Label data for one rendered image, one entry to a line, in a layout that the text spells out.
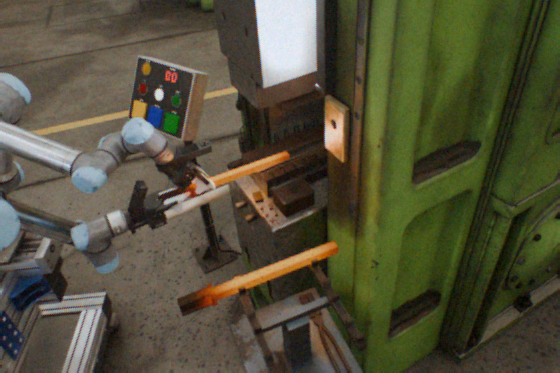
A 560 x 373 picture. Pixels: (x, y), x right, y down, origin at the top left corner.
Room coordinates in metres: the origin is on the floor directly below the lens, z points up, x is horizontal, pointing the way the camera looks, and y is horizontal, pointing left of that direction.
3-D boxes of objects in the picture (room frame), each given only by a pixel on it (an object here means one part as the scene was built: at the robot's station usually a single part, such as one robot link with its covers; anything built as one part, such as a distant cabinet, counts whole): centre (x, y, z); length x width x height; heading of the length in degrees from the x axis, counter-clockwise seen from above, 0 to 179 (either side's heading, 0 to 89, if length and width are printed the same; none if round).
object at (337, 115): (0.99, -0.16, 1.27); 0.09 x 0.02 x 0.17; 27
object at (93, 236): (0.94, 0.58, 0.99); 0.11 x 0.08 x 0.09; 117
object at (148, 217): (1.01, 0.44, 0.99); 0.12 x 0.08 x 0.09; 117
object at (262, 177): (1.30, -0.09, 0.96); 0.42 x 0.20 x 0.09; 117
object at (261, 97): (1.30, -0.09, 1.32); 0.42 x 0.20 x 0.10; 117
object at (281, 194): (1.08, -0.04, 0.95); 0.12 x 0.08 x 0.06; 117
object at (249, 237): (1.26, -0.13, 0.69); 0.56 x 0.38 x 0.45; 117
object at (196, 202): (1.48, 0.33, 0.62); 0.44 x 0.05 x 0.05; 117
